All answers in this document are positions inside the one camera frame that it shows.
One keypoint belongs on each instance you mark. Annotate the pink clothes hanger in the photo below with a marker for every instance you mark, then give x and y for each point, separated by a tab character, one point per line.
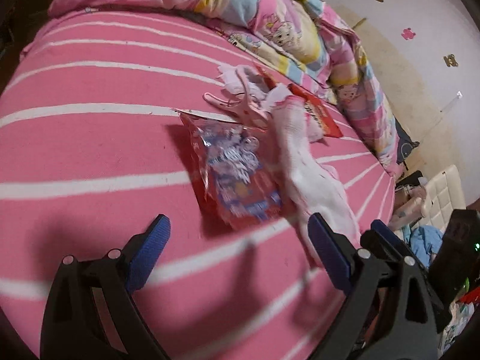
245	93

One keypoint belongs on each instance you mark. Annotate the red walnut snack bag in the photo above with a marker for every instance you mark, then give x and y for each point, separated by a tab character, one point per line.
319	121

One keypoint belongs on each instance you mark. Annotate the pink striped bed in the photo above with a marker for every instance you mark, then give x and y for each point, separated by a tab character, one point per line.
92	149

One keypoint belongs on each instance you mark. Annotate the red blue snack bag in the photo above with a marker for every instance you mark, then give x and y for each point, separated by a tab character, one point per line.
236	172

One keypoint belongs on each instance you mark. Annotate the white tissue paper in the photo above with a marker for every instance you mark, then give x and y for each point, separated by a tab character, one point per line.
313	188

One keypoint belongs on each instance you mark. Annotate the colourful cartoon quilt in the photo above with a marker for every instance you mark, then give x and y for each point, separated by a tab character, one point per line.
309	43

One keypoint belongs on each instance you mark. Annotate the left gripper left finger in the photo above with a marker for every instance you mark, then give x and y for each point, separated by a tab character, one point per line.
90	311

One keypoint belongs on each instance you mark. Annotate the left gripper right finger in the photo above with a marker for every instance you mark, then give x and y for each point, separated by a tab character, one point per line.
388	311

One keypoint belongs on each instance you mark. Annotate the cream office chair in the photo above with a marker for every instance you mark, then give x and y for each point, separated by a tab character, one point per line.
431	203

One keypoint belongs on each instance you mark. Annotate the blue clothing on chair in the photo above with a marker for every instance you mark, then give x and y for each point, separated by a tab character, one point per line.
424	241

